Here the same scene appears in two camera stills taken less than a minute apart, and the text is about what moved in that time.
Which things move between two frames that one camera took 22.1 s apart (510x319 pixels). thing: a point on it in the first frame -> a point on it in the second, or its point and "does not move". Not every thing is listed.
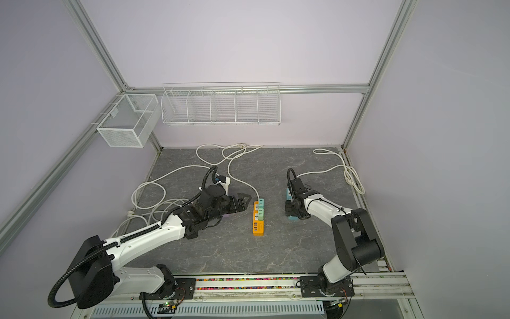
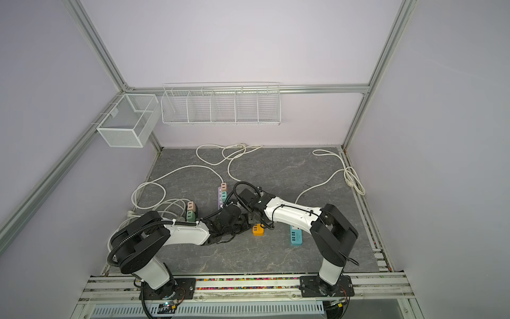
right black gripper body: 290,208 -> 252,215
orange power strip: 257,225 does not move
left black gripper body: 226,207 -> 241,224
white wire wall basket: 221,104 does not move
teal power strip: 289,198 -> 295,236
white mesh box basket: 130,121 does not move
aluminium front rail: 377,286 does not move
